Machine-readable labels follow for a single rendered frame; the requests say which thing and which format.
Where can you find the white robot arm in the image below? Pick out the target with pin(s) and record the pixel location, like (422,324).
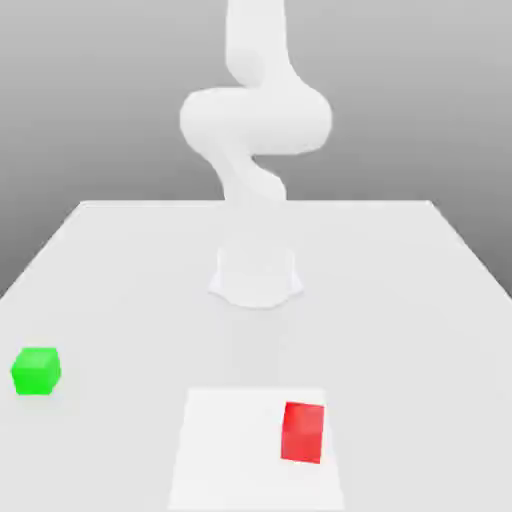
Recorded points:
(256,120)

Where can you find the small red cube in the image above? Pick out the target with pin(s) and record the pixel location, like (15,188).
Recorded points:
(302,432)

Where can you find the small green cube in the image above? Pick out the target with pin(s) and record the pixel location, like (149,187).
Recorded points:
(35,372)

